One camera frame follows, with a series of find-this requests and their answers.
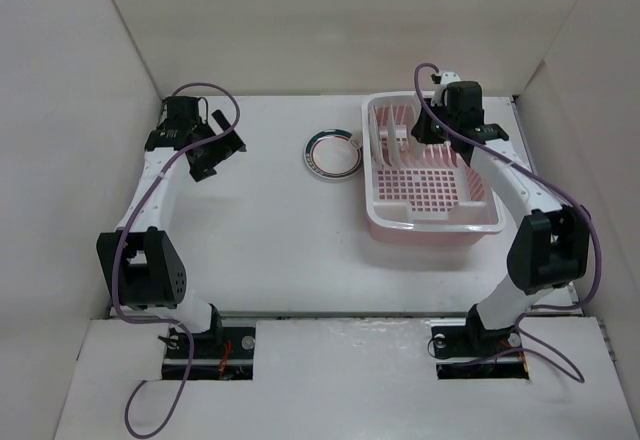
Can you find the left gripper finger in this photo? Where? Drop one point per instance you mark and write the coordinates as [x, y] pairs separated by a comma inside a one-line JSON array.
[[203, 160], [230, 143]]

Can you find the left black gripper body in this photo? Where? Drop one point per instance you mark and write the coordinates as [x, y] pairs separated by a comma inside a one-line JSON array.
[[204, 131]]

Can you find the orange sunburst plate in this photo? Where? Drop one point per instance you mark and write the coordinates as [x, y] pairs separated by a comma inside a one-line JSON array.
[[392, 144], [405, 145]]

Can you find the white plate teal red rim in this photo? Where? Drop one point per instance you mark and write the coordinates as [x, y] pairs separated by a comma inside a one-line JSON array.
[[334, 154]]

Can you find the white plate green flower pattern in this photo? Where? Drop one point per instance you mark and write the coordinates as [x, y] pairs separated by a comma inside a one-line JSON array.
[[374, 137]]

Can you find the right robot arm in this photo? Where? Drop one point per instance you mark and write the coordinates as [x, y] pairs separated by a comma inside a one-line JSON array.
[[551, 244]]

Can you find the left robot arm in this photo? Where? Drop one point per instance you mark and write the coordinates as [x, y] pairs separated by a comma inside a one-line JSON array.
[[141, 266]]

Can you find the pink white dish rack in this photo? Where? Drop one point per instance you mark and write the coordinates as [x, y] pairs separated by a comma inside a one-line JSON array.
[[438, 201]]

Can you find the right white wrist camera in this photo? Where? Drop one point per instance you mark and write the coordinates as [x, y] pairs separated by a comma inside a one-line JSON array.
[[441, 81]]

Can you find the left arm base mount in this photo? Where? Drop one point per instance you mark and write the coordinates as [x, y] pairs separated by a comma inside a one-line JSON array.
[[226, 355]]

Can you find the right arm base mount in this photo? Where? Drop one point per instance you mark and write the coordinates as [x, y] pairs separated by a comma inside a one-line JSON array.
[[459, 357]]

